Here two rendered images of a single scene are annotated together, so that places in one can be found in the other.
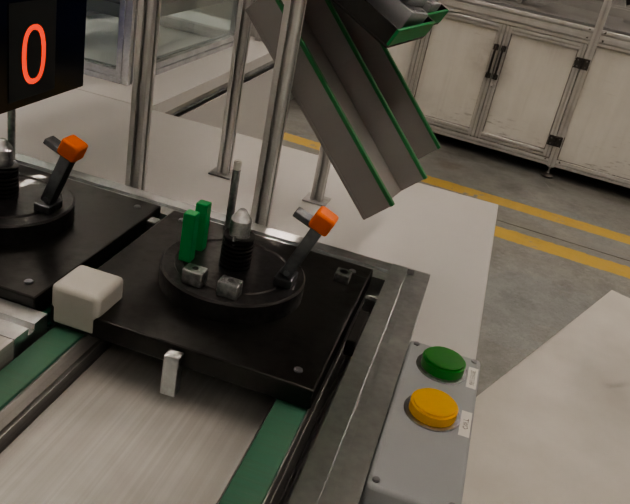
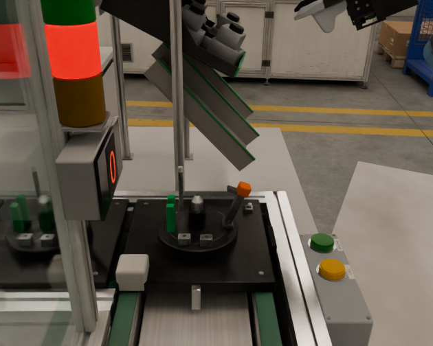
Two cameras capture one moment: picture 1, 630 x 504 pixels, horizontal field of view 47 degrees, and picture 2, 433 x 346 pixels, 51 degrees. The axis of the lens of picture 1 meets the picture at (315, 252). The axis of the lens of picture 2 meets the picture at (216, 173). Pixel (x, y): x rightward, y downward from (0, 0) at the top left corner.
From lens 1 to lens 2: 0.22 m
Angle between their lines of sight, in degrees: 11
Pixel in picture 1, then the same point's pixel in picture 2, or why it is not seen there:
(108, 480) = not seen: outside the picture
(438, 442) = (343, 286)
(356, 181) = (231, 152)
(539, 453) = (370, 267)
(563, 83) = (262, 28)
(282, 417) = (263, 301)
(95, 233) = (107, 229)
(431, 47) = not seen: hidden behind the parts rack
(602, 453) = (397, 255)
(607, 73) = (284, 16)
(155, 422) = (197, 326)
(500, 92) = not seen: hidden behind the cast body
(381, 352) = (288, 246)
